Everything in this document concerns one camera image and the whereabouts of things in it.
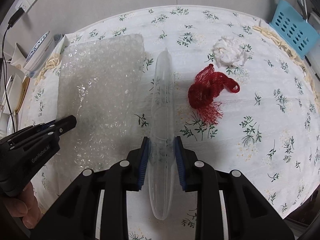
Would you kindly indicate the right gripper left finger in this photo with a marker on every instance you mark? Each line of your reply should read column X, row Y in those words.
column 125, row 175

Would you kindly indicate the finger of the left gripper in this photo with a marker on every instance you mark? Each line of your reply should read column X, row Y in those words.
column 63, row 126

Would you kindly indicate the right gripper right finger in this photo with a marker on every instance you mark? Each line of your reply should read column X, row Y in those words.
column 198, row 176

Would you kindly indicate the clear plastic tube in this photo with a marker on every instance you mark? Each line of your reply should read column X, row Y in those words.
column 161, row 165

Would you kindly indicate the red mesh net bag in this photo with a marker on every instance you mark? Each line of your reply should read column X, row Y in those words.
column 207, row 86

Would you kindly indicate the white tissue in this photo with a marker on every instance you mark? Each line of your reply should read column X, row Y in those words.
column 227, row 52

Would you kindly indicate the left hand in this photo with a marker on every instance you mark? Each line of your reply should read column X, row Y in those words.
column 25, row 206

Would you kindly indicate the bubble wrap sheet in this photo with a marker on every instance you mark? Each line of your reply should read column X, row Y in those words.
column 97, row 84

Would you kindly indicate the blue white porcelain bowl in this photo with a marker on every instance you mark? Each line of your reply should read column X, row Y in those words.
column 40, row 52

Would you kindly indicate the floral white tablecloth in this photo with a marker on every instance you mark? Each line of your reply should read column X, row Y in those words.
column 241, row 101

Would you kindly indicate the black power adapter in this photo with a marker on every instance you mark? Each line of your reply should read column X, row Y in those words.
column 15, row 17

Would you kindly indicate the blue perforated utensil holder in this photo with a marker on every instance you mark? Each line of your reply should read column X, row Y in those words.
column 290, row 25

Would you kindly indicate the white straw sticks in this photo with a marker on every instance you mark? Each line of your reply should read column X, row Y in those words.
column 305, row 8

